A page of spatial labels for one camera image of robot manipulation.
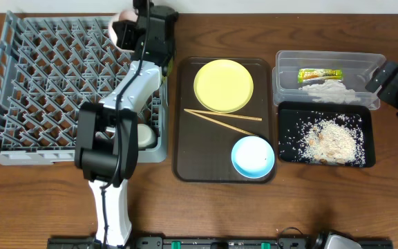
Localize pink white bowl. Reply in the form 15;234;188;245
108;10;139;52

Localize small white green cup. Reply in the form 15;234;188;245
138;123;157;150

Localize light blue bowl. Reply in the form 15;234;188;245
231;136;276;179

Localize green orange snack wrapper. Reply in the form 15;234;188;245
298;68;343;84

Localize white tissue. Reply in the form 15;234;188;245
299;80;360;104

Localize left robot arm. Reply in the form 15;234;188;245
74;1;179;248

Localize clear plastic waste bin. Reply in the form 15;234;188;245
272;50;386;110

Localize black waste tray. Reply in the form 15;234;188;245
278;102;376;167

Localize lower wooden chopstick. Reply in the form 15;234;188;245
186;111;257;136

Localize wooden chopstick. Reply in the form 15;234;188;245
186;111;257;136
184;109;263;121

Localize grey plastic dish rack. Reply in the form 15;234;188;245
0;9;170;166

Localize yellow round plate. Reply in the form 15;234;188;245
193;59;254;113

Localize upper wooden chopstick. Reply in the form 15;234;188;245
184;109;263;121

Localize dark brown serving tray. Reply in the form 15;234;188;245
173;57;276;184

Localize spilled rice food scraps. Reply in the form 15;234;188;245
278;111;366;167

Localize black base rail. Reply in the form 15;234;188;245
46;230;394;249

